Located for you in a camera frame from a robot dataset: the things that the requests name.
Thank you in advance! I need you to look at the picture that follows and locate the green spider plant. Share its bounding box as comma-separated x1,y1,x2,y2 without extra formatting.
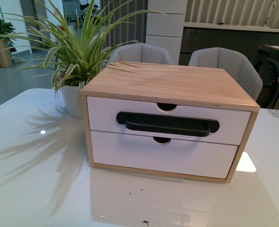
0,0,171,99

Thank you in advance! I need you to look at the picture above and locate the white pillar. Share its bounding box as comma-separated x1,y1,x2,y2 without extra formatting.
145,0,187,65

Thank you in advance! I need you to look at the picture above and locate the white counter shelf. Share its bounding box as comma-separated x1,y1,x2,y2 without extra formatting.
184,22,279,33

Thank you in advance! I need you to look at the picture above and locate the grey chair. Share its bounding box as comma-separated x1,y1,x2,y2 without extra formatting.
110,43,173,65
189,47,263,101

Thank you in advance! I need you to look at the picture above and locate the gold floor planter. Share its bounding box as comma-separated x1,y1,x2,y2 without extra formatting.
0,39,13,68

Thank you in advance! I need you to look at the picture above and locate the white plant pot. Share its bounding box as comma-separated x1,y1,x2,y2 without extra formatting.
60,86,83,119

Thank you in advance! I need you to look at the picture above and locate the wooden drawer cabinet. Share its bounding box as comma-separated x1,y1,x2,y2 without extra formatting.
81,61,260,183

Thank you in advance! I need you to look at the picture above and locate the right grey chair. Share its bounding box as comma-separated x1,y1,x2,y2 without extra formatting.
189,47,263,101

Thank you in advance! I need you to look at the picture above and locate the black drawer handle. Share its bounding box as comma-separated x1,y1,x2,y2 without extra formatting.
116,112,220,137

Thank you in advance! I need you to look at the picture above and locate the black washing machine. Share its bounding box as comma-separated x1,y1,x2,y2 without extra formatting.
253,45,279,108

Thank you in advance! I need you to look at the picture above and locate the left grey chair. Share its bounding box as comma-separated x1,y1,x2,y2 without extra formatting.
110,43,173,65

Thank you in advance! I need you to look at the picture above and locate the white drawer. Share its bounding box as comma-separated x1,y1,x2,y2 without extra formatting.
87,97,251,145
91,131,237,178

